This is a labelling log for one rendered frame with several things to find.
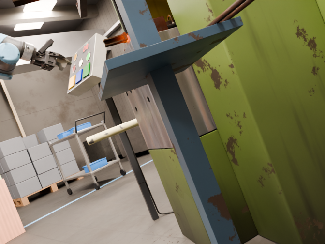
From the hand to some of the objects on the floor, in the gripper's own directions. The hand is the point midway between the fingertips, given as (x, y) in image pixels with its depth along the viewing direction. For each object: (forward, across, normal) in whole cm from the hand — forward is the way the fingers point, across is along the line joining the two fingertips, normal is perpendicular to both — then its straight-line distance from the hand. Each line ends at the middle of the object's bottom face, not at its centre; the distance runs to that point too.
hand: (69, 62), depth 166 cm
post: (+71, -10, -83) cm, 110 cm away
